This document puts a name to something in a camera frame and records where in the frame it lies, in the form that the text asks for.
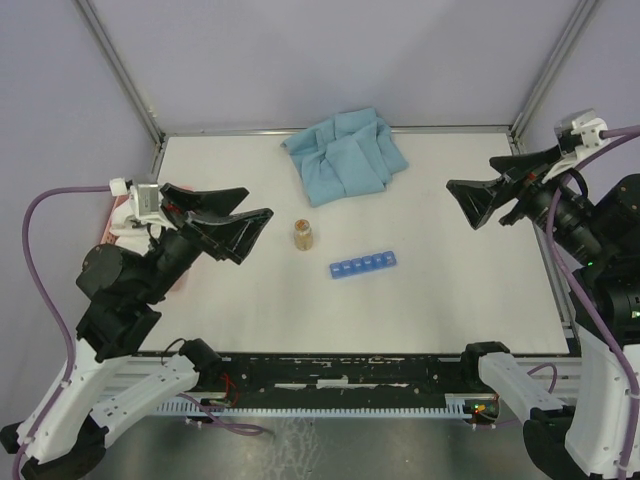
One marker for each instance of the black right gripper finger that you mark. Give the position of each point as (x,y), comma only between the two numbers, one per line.
(514,169)
(480,199)

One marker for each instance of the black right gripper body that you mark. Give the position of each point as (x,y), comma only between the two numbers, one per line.
(535,198)

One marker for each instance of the left aluminium corner post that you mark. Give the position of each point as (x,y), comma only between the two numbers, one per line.
(98,31)

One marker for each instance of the blue weekly pill organizer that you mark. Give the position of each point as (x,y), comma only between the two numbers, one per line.
(362,265)

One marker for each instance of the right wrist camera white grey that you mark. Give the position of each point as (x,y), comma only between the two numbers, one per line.
(578,137)

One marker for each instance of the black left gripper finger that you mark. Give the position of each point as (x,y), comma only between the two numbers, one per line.
(230,237)
(177,203)

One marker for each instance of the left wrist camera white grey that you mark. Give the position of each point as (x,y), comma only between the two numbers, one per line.
(137,203)

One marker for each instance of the right aluminium corner post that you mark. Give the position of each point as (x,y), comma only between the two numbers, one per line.
(576,26)

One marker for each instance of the light blue cable duct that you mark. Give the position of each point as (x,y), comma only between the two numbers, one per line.
(451,408)

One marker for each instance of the light blue folded cloth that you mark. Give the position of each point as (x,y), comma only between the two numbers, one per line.
(347,155)

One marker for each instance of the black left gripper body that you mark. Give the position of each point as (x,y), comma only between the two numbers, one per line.
(182,243)

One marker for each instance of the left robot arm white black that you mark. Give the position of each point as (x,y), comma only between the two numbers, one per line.
(70,431)

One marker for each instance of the aluminium corner post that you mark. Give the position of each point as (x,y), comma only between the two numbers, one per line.
(576,26)
(98,31)

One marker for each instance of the white crumpled cloth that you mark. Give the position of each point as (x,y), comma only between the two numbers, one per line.
(129,232)

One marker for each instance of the wrist camera white grey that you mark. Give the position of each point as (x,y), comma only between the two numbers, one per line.
(137,203)
(578,137)

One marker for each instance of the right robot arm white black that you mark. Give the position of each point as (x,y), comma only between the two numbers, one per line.
(597,437)

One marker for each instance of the clear bottle yellow pills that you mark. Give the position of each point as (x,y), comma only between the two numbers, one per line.
(303,235)

